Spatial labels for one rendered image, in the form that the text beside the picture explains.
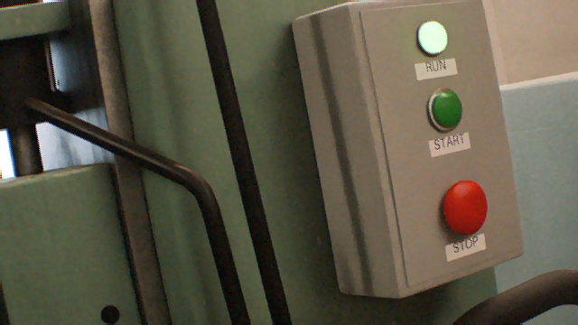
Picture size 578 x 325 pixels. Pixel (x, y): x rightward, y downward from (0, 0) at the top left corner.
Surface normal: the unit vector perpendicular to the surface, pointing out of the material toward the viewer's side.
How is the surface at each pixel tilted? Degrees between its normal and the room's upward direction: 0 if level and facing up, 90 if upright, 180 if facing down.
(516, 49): 90
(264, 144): 90
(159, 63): 90
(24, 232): 90
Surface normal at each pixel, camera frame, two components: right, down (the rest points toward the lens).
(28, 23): 0.51, -0.05
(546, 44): -0.76, 0.17
